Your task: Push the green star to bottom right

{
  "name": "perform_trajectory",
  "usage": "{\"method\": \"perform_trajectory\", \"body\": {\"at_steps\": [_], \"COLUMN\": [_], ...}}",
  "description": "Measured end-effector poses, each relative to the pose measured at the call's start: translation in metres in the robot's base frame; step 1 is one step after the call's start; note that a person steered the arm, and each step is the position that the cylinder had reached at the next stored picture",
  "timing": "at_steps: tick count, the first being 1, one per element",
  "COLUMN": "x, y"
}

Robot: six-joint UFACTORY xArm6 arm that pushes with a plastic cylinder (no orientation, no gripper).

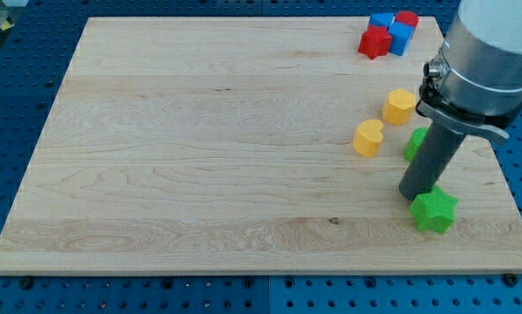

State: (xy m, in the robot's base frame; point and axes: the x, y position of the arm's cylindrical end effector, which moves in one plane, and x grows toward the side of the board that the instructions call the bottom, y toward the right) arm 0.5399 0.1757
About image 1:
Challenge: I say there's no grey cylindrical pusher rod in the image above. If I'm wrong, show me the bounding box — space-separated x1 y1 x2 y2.
399 122 466 201

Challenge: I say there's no green star block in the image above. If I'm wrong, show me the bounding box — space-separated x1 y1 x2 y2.
409 186 459 234

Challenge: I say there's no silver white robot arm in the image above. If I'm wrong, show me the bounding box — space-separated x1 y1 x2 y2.
399 0 522 200

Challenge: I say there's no red star block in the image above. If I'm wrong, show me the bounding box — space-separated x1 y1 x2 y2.
358 24 393 59

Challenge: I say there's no green round block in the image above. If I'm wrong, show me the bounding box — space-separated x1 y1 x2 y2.
403 126 428 161

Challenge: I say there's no yellow hexagon block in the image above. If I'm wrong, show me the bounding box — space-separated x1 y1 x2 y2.
381 89 416 126

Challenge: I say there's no yellow heart block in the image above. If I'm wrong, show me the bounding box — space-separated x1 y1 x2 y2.
352 119 383 158

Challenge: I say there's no blue cube block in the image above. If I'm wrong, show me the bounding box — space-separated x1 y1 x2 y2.
388 22 415 56

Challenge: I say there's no red round block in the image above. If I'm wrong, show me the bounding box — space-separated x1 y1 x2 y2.
395 10 419 28

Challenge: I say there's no blue triangle block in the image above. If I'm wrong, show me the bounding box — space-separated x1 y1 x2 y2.
368 12 395 29

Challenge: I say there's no light wooden board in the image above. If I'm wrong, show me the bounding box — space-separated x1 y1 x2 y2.
0 17 522 276

